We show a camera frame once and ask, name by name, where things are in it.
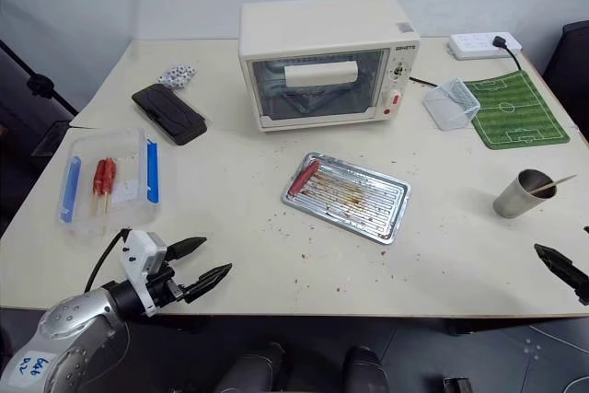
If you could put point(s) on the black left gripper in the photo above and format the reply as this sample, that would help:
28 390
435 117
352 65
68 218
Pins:
163 286

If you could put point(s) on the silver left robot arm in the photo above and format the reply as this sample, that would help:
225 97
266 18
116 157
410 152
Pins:
69 333

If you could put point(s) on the white stick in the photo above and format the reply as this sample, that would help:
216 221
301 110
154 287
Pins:
563 180

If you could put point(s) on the wooden ice pop stick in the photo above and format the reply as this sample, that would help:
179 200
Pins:
106 202
96 203

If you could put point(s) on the red sausage on skewer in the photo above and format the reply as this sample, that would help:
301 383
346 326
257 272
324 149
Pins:
109 176
99 176

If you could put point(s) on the steel cup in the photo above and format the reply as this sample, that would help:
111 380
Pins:
511 199

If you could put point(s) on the dark rounded shape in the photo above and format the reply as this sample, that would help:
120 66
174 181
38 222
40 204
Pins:
363 370
253 367

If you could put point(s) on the green soccer field mat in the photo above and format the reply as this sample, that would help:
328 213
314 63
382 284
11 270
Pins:
520 121

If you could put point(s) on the clear box with blue clips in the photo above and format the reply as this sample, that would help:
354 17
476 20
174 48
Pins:
124 158

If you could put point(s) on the loose red sausage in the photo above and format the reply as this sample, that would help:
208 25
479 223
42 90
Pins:
303 177

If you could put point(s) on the black leather case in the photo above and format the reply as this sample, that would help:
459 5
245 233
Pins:
170 114

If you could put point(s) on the black chair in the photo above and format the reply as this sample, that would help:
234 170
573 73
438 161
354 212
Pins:
568 71

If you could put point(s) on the silver ribbed baking tray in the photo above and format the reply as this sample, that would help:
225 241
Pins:
359 199

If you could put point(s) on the clear plastic toy goal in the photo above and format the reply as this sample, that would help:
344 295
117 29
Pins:
448 112

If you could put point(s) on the pack of mini soccer balls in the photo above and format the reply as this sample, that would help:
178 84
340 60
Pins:
177 74

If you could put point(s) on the white power strip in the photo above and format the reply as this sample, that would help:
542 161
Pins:
474 43

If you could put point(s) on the black tripod stand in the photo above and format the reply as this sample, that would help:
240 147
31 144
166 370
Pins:
39 84

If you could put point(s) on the white toaster oven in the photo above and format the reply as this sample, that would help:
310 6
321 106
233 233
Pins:
322 20

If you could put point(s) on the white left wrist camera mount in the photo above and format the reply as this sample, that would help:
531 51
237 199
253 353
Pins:
135 255

